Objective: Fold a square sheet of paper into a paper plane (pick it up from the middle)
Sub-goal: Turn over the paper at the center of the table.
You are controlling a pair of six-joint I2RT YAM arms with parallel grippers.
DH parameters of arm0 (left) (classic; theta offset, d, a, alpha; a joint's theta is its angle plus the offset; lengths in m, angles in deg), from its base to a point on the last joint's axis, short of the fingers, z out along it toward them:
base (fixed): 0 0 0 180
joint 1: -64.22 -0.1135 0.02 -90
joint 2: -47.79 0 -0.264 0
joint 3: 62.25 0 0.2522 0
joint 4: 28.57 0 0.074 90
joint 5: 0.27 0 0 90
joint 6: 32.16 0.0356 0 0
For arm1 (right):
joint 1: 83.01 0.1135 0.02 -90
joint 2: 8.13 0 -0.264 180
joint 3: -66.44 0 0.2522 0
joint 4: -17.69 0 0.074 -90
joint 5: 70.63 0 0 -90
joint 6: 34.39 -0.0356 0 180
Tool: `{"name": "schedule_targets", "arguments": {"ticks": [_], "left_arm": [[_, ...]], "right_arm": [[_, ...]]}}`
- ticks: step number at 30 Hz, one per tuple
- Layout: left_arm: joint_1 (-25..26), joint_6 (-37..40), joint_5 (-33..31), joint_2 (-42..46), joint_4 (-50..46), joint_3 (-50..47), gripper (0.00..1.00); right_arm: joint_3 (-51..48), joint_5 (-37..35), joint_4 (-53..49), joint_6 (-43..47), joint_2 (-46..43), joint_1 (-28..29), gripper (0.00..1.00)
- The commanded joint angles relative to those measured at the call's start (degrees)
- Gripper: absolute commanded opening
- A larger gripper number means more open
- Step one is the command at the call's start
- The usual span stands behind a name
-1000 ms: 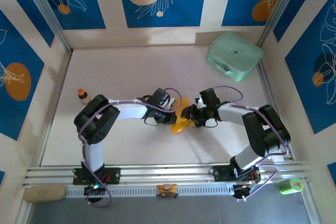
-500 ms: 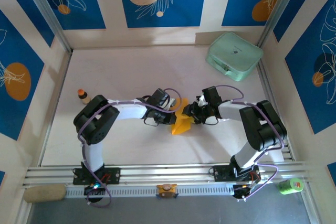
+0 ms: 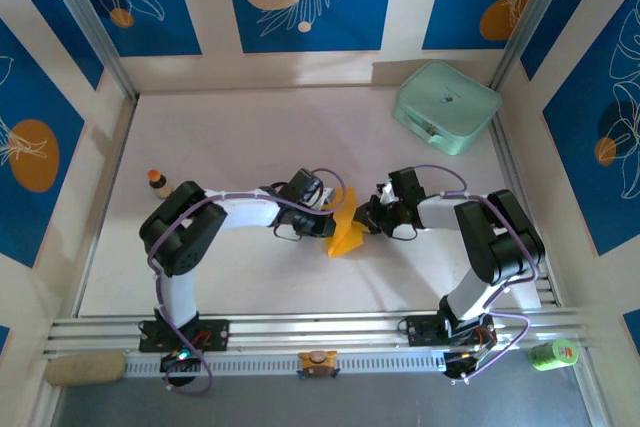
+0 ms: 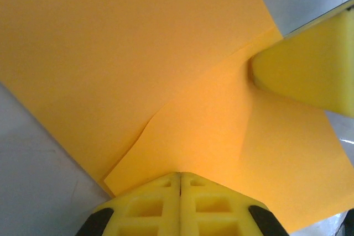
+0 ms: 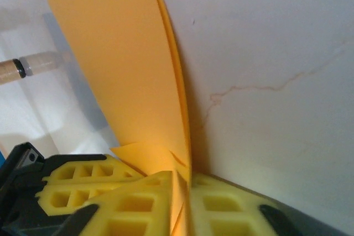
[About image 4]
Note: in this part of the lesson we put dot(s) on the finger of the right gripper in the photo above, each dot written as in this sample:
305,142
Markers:
309,67

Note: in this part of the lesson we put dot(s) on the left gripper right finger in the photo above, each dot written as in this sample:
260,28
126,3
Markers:
221,211

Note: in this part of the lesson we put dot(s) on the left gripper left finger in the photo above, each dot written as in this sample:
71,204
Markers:
143,211

